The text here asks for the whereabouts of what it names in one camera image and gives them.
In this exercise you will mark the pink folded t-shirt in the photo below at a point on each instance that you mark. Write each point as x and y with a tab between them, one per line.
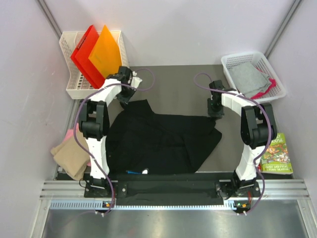
75	150

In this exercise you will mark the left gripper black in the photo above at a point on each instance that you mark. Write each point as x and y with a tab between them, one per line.
125	100

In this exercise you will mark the black t-shirt with flower print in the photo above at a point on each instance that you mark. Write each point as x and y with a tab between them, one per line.
140	139

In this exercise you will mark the beige folded t-shirt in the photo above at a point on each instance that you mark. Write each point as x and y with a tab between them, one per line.
73	167

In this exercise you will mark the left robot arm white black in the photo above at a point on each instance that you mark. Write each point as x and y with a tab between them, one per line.
93	121

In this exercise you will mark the orange plastic folder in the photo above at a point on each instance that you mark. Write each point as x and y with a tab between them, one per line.
105	55

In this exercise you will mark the white camera on left wrist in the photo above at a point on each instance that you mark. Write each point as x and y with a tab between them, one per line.
135	80

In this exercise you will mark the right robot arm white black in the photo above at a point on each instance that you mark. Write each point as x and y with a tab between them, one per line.
257	130

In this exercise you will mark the red plastic folder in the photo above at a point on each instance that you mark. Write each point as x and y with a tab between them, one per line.
80	57

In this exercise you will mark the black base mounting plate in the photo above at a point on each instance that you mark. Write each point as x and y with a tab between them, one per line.
172	190

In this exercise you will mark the green children's book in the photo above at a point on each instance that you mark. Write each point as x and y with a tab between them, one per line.
276	159

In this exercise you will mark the magenta t-shirt in basket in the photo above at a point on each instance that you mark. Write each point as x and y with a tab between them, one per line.
260	94

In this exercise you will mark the white perforated basket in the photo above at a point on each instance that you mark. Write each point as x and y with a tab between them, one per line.
259	61

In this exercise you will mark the grey folded t-shirt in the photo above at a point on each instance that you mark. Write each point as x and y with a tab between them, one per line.
249	80

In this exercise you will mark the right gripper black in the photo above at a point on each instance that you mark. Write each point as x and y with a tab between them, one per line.
212	114

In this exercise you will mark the white file organiser tray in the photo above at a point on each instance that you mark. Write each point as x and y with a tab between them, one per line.
78	87

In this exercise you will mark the aluminium frame rail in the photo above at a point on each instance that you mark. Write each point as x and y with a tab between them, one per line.
70	195

